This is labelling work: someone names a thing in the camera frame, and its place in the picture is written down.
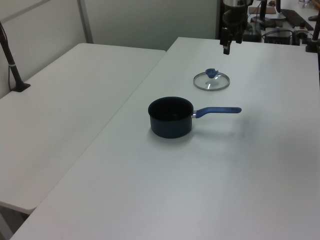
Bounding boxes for black equipment box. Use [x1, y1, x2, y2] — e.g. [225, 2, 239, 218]
[264, 29, 294, 45]

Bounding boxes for black camera stand pole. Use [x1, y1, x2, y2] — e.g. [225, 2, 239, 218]
[0, 21, 32, 93]

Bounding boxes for dark keyboard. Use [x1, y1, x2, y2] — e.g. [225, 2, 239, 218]
[280, 8, 315, 31]

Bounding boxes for dark blue saucepan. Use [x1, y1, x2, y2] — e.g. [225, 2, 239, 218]
[147, 96, 243, 139]

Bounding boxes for grey metal partition post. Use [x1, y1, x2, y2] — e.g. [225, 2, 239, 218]
[76, 0, 94, 44]

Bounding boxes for glass lid with blue knob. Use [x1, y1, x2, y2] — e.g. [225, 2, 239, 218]
[192, 67, 231, 92]

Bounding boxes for white folding side table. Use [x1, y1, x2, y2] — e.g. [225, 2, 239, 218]
[0, 42, 167, 215]

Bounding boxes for black clamp pole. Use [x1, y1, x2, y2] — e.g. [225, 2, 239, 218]
[304, 14, 320, 53]

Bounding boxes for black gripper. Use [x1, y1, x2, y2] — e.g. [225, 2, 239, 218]
[219, 4, 248, 55]

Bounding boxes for black desk stand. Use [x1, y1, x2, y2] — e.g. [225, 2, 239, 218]
[251, 0, 276, 27]

